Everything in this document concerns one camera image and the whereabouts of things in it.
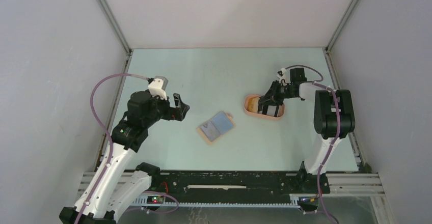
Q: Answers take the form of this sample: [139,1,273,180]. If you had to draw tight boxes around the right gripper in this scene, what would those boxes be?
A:
[259,79,296,106]

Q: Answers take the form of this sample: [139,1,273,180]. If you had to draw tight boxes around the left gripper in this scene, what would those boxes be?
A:
[143,91,189,127]

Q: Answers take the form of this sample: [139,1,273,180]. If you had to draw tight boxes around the white credit card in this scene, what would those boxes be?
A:
[262,105,280,118]

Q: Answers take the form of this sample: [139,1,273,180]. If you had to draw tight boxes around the gold credit card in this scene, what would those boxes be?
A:
[246,97,260,114]

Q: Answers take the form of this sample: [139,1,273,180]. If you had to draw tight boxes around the grey silver credit card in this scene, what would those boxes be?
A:
[199,121,221,142]

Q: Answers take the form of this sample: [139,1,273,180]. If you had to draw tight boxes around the beige leather card holder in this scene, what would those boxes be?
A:
[196,111,236,145]

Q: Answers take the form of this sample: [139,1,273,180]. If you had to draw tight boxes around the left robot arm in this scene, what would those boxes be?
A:
[59,90,190,223]

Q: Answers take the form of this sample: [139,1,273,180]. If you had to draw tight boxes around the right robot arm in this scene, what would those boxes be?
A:
[256,65,356,192]

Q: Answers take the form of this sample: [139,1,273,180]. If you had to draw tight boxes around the pink oval tray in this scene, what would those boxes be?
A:
[244,94,285,121]

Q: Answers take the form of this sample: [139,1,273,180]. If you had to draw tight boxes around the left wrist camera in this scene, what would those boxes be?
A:
[148,76,169,100]

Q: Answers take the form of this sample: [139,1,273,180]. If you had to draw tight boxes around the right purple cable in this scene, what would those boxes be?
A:
[283,64,341,223]

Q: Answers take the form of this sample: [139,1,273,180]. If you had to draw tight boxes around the purple cable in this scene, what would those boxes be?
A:
[72,73,151,224]
[283,64,341,223]

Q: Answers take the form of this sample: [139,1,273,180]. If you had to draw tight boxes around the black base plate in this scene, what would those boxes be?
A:
[150,171,330,204]

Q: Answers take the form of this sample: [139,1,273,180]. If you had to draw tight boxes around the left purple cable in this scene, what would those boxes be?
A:
[72,73,151,224]

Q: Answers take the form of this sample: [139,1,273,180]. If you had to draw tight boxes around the aluminium frame rail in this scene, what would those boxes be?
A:
[77,172,386,210]

